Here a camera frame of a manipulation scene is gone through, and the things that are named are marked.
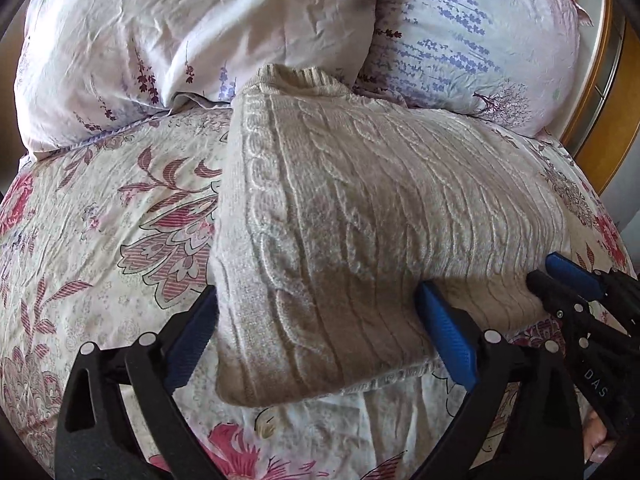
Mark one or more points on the person's right hand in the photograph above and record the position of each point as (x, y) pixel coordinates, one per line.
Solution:
(597, 440)

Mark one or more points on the wooden headboard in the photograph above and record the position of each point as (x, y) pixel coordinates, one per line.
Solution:
(595, 85)

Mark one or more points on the lavender and tree print pillow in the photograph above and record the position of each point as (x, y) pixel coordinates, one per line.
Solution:
(475, 35)

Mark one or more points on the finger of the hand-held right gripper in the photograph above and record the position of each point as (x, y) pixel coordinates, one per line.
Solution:
(575, 272)
(555, 292)

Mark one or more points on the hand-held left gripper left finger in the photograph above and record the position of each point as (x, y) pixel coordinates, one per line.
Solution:
(192, 340)

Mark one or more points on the floral bed sheet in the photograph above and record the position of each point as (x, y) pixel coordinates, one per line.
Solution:
(100, 260)

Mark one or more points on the pale pink floral pillow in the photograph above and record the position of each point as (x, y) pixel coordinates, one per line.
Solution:
(175, 35)

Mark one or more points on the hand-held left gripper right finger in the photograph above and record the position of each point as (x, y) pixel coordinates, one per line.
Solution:
(450, 335)

